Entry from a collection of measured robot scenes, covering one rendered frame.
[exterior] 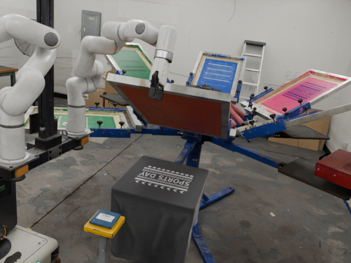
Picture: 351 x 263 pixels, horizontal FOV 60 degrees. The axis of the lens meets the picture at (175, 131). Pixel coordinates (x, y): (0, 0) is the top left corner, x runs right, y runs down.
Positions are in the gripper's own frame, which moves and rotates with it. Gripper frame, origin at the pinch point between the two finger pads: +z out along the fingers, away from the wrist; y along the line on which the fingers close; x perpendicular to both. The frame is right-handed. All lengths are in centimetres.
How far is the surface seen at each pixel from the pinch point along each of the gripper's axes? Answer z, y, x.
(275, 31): -186, -441, 66
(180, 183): 42, -48, 10
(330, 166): 17, -77, 93
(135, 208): 56, -29, -8
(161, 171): 39, -57, -4
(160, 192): 46, -34, 3
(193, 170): 36, -68, 13
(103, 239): 64, -2, -12
